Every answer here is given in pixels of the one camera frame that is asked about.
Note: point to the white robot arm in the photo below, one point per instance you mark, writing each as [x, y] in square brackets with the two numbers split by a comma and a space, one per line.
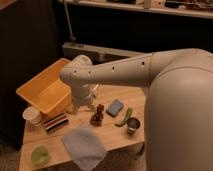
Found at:
[178, 117]

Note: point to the metal cup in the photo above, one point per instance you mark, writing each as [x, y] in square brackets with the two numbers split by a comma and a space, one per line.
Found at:
[133, 124]

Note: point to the white paper cup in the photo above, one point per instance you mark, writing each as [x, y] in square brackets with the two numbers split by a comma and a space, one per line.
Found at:
[32, 115]

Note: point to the blue sponge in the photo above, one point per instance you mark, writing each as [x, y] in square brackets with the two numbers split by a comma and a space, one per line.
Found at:
[114, 108]

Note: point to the striped black white block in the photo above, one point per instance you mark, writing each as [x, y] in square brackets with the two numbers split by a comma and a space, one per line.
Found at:
[54, 123]

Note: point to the grey metal pole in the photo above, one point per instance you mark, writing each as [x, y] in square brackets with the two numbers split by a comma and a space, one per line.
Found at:
[71, 35]

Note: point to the orange plastic bin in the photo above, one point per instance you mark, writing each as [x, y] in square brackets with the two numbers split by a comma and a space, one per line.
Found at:
[46, 91]

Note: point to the grey cloth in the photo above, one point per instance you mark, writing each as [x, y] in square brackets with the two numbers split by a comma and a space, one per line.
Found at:
[84, 147]

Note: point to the green plastic bowl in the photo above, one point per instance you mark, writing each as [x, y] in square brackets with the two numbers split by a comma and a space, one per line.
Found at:
[40, 155]

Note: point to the wooden shelf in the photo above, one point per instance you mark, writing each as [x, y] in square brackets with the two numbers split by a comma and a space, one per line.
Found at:
[150, 6]

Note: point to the grey metal rail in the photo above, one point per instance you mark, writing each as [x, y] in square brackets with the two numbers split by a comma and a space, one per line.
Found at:
[96, 53]

